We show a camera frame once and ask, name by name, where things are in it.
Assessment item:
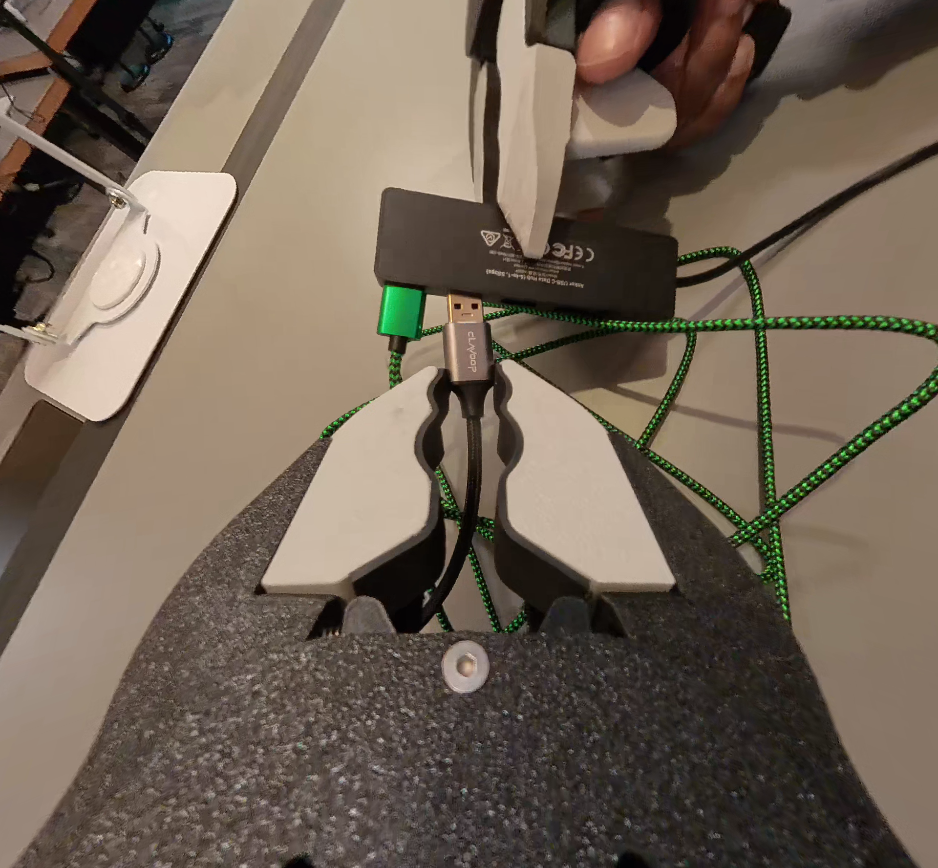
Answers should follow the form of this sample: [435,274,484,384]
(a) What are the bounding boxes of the grey desk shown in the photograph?
[0,0,938,868]

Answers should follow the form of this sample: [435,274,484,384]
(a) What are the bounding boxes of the person's right hand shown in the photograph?
[575,0,832,151]

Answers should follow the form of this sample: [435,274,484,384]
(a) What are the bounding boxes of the black braided cable grey plugs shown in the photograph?
[418,290,488,630]

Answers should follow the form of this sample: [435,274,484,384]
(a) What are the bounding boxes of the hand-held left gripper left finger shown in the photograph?
[260,366,449,623]

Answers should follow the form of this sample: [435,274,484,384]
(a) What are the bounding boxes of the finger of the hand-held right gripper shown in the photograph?
[497,0,578,260]
[466,0,507,205]

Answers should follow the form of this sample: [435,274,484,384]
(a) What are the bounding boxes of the thin black hub cord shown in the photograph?
[673,142,938,290]

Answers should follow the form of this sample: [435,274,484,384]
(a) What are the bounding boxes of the green braided cable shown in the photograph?
[319,246,938,634]

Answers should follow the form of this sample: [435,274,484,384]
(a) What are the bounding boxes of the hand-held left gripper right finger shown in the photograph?
[492,360,677,620]

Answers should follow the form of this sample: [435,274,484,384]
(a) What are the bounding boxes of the black USB hub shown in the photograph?
[374,186,679,319]

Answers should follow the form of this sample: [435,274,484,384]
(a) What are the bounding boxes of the white sign stand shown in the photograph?
[0,98,237,423]

